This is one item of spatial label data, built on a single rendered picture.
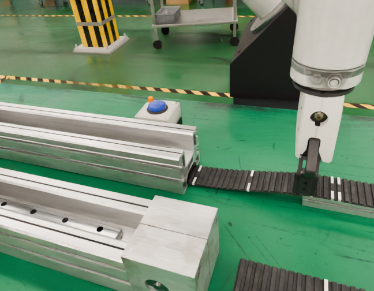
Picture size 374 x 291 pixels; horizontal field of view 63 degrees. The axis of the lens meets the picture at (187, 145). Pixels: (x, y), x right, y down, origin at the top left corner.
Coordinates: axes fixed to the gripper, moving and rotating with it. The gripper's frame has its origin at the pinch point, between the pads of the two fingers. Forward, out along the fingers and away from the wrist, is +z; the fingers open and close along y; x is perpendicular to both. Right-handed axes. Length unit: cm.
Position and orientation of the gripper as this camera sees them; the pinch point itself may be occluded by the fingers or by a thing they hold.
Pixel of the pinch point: (305, 168)
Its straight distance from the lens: 52.2
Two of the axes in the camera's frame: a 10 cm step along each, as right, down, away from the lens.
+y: 3.3, -6.0, 7.3
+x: -9.4, -1.4, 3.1
